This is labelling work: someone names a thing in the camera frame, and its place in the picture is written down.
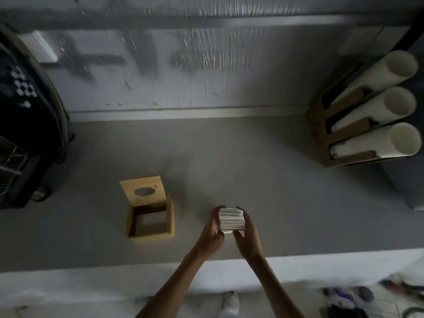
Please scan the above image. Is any person's left hand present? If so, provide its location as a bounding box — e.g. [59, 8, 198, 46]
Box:
[195, 205, 227, 259]

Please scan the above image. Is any person's right hand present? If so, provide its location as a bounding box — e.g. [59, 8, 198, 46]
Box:
[233, 205, 265, 262]

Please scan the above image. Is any stack of white napkins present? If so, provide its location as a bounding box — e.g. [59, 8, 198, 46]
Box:
[218, 208, 246, 237]

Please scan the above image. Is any wooden napkin box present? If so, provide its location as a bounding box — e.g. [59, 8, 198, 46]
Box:
[119, 175, 175, 242]

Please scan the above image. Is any person's left forearm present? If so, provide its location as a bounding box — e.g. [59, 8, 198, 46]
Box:
[136, 250, 208, 318]

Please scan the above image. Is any person's right forearm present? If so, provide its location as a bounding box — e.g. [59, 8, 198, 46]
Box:
[253, 254, 305, 318]

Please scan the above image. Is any person's right shoe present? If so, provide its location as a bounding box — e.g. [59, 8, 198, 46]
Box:
[221, 291, 240, 318]

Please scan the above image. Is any blue white plastic bag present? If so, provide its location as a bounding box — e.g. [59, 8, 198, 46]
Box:
[323, 286, 357, 305]

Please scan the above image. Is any dark cloth bundle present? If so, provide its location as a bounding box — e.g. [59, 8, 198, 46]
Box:
[323, 304, 365, 318]

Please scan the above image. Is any grey round object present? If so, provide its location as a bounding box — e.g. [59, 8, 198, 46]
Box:
[352, 286, 375, 303]

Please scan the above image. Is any wooden cup holder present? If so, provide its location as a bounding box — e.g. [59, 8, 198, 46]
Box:
[306, 64, 420, 168]

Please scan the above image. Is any red tool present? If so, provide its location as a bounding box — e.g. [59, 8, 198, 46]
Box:
[381, 278, 424, 295]

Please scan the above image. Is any stack of white paper cups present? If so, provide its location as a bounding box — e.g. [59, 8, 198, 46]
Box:
[333, 50, 419, 103]
[330, 122, 422, 159]
[331, 86, 417, 131]

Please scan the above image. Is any black espresso machine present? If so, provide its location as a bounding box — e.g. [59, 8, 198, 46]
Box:
[0, 23, 75, 211]

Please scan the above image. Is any metal wire basket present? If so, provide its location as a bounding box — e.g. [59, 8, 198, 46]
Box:
[364, 294, 401, 318]

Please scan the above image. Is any black hose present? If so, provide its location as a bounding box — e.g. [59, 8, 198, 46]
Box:
[397, 306, 424, 318]

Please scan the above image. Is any white wall socket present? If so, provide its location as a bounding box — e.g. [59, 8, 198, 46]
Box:
[19, 31, 59, 63]

